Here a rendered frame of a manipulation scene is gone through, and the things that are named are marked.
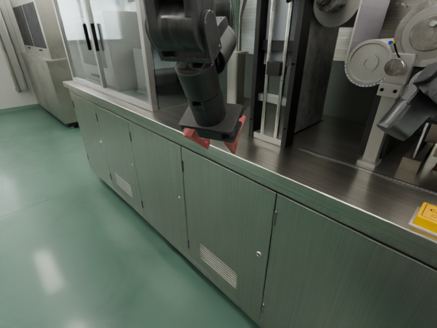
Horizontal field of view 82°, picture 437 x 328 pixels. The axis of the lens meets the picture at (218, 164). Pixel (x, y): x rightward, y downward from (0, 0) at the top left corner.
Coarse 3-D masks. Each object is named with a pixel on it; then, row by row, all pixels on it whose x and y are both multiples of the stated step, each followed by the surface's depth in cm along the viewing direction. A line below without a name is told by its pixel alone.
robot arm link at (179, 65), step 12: (216, 60) 38; (180, 72) 35; (192, 72) 34; (204, 72) 34; (216, 72) 36; (192, 84) 35; (204, 84) 36; (216, 84) 37; (192, 96) 37; (204, 96) 37
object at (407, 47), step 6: (420, 12) 60; (426, 12) 59; (432, 12) 58; (414, 18) 61; (420, 18) 60; (408, 24) 62; (414, 24) 61; (408, 30) 62; (402, 36) 63; (408, 36) 63; (402, 42) 64; (408, 42) 63; (408, 48) 63; (420, 54) 62; (426, 54) 61; (432, 54) 60
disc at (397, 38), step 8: (432, 0) 58; (416, 8) 60; (424, 8) 59; (408, 16) 62; (400, 24) 63; (400, 32) 64; (400, 40) 64; (400, 48) 65; (416, 64) 63; (424, 64) 62
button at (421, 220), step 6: (426, 204) 54; (420, 210) 53; (426, 210) 52; (432, 210) 52; (420, 216) 51; (426, 216) 51; (432, 216) 51; (414, 222) 52; (420, 222) 51; (426, 222) 50; (432, 222) 50; (426, 228) 51; (432, 228) 50
